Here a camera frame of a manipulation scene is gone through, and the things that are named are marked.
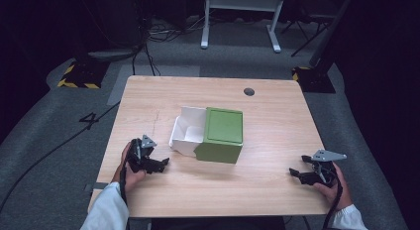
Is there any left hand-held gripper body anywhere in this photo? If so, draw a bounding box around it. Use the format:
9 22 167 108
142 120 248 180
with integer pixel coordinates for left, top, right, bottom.
127 134 158 174

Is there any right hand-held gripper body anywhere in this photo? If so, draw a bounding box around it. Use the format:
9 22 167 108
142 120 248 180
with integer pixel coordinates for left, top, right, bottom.
299 149 348 186

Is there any white box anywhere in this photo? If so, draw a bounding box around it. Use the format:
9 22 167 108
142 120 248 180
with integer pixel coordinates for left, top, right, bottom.
168 105 208 158

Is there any green box lid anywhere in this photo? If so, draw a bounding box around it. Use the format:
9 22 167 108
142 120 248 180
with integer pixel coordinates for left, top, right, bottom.
193 106 245 165

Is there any person's left hand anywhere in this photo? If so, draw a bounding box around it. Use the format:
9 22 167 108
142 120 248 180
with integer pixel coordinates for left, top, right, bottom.
111 141 147 193

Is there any person's right hand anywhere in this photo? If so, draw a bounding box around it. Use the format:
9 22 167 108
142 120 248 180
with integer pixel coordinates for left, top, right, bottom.
311 162 354 211

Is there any person's right white sleeve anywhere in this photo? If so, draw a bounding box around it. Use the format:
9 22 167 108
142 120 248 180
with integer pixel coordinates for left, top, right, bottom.
331 203 369 230

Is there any person's white sleeve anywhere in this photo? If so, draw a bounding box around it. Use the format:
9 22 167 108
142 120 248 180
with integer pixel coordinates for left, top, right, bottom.
78 181 131 230
331 203 369 230

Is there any person's left white sleeve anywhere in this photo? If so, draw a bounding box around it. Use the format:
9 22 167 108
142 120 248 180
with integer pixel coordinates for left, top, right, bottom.
78 181 131 230

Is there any black yellow striped stand base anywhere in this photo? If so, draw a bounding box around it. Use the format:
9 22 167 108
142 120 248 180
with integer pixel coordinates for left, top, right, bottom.
291 65 337 94
56 59 111 90

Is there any grey metal pole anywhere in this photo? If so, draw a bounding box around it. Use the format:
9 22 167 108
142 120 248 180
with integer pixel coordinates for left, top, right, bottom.
308 0 356 68

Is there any black folding stand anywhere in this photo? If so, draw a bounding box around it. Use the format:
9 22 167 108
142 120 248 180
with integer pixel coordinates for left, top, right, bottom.
280 11 335 58

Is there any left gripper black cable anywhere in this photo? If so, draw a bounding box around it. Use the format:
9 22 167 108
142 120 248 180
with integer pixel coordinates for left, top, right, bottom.
119 160 131 230

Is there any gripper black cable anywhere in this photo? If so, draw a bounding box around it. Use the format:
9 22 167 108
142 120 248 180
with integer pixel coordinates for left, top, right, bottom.
119 160 131 230
322 176 345 230

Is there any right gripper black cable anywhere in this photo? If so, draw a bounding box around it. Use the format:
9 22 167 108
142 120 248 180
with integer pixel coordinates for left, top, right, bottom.
322 176 345 230

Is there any black floor cable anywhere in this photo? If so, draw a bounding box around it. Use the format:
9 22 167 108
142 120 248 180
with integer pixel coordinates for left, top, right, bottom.
0 100 121 214

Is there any bundle of floor cables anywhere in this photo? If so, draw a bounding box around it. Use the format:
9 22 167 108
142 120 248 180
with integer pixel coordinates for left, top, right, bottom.
145 11 212 44

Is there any white metal table frame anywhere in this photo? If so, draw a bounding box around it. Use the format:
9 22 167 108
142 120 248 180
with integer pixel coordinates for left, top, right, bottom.
200 0 287 55

